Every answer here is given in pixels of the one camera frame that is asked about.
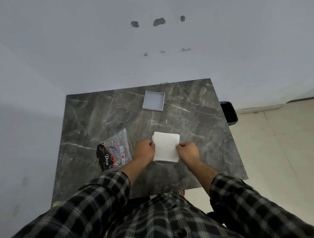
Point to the black waste bin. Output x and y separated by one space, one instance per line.
228 113

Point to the person's left fingers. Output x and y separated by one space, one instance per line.
152 145

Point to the clear plastic napkin packet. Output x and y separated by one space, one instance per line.
115 152

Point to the person's right fingers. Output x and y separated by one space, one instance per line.
179 147

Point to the person's left hand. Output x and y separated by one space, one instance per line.
144 152

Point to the person's left forearm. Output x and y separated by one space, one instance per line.
131 172

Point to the dark plaid shirt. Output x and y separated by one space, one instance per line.
157 210

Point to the person's right hand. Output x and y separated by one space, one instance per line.
189 153

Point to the person's right forearm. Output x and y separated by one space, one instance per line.
202 175

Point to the grey square tray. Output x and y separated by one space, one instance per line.
153 100

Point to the grey marble table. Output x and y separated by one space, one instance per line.
147 137

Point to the white paper napkin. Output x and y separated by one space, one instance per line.
166 146

